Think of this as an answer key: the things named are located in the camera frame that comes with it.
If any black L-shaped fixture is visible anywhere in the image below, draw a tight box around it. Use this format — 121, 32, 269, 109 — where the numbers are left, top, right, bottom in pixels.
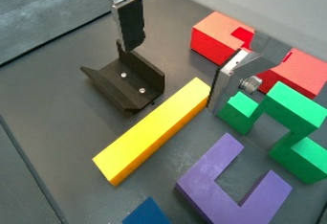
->
80, 41, 164, 113

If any purple U-shaped block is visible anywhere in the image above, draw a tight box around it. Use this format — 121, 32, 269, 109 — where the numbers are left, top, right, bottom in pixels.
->
176, 133, 292, 224

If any blue U-shaped block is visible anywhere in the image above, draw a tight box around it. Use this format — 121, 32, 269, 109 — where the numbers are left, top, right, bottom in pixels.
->
123, 197, 171, 224

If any yellow long block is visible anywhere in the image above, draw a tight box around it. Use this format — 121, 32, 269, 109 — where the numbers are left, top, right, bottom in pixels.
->
92, 78, 209, 187

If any green stepped block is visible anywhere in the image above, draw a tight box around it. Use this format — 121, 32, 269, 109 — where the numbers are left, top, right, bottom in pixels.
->
217, 81, 327, 184

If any red puzzle board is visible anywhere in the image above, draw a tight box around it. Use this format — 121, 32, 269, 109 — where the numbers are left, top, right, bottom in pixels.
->
191, 11, 327, 99

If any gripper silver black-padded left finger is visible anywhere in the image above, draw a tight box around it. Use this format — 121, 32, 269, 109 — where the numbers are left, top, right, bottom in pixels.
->
109, 0, 145, 52

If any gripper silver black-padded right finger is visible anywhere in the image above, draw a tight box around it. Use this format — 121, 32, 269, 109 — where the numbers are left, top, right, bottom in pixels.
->
207, 35, 291, 114

